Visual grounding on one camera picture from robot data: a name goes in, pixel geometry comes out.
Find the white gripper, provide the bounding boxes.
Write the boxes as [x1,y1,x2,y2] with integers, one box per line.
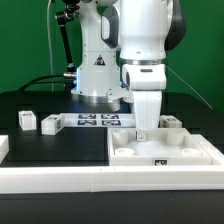
[133,91,162,141]

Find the white square table top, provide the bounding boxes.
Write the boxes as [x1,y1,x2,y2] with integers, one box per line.
[107,128,212,166]

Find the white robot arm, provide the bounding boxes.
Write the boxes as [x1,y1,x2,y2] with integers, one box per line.
[71,0,186,141]

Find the white U-shaped fence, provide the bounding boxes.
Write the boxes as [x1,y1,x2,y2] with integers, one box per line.
[0,135,224,194]

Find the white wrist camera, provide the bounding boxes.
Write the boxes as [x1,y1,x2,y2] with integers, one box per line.
[122,64,166,91]

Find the white marker base plate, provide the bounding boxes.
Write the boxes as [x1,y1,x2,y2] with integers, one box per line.
[62,113,135,127]

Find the thin grey cable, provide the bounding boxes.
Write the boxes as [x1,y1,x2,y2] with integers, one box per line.
[165,65,214,110]

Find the black cable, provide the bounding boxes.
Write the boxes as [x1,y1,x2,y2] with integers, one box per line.
[18,73,68,93]

